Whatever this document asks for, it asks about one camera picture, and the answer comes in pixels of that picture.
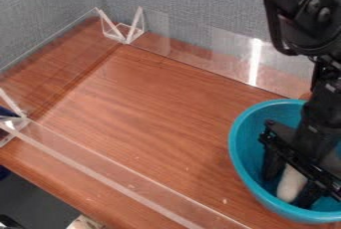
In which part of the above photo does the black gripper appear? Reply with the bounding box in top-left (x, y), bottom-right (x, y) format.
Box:
top-left (258, 109), bottom-right (341, 209)

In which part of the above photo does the white red plush mushroom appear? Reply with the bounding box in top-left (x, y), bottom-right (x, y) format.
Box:
top-left (276, 164), bottom-right (308, 203)

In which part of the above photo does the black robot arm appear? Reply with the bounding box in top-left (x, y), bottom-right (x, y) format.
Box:
top-left (258, 0), bottom-right (341, 208)

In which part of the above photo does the blue plastic bowl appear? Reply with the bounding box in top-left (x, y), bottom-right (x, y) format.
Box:
top-left (227, 99), bottom-right (341, 224)

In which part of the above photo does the clear acrylic front barrier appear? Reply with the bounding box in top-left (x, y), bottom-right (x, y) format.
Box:
top-left (0, 88), bottom-right (250, 229)

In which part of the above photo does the clear acrylic barrier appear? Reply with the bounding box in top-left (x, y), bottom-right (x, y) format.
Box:
top-left (0, 7), bottom-right (106, 75)
top-left (96, 8), bottom-right (313, 98)
top-left (0, 88), bottom-right (250, 229)

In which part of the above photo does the clear acrylic back barrier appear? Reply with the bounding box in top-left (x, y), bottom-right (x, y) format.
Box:
top-left (96, 8), bottom-right (313, 98)

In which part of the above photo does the clear acrylic left barrier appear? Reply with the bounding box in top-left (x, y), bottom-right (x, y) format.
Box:
top-left (0, 7), bottom-right (106, 75)

